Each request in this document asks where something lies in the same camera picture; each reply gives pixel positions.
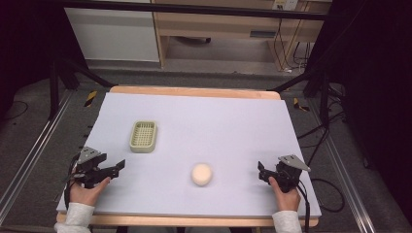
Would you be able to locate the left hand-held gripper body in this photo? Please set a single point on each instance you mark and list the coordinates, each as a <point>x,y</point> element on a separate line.
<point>89,163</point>

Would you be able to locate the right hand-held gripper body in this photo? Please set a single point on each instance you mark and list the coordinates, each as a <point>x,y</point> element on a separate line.
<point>290,171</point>

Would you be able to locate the person's right hand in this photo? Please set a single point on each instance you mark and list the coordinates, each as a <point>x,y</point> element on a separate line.
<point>286,199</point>

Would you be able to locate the person's left hand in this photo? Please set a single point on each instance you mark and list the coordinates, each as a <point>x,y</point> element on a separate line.
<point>85,192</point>

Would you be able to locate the green slotted soap dish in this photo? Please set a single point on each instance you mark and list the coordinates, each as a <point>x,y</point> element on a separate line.
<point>143,136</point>

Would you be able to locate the round cream soap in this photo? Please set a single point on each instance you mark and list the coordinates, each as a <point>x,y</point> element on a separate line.
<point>201,174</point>

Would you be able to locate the yellow black floor tape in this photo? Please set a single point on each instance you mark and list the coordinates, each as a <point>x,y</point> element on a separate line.
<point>91,98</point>
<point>300,105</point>

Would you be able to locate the white foam table mat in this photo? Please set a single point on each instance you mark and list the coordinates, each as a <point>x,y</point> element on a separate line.
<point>207,129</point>

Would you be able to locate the wooden table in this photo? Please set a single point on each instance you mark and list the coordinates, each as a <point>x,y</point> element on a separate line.
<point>194,91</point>

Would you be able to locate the white cabinet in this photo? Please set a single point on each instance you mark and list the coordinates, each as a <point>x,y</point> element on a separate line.
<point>113,32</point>

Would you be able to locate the wooden desk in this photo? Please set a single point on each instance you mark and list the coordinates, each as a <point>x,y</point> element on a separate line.
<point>220,27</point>

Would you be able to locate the metal floor rail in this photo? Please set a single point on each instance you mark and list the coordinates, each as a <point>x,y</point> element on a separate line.
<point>30,155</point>
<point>348,181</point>

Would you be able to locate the black metal frame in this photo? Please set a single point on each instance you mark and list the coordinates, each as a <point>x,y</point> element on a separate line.
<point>194,9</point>

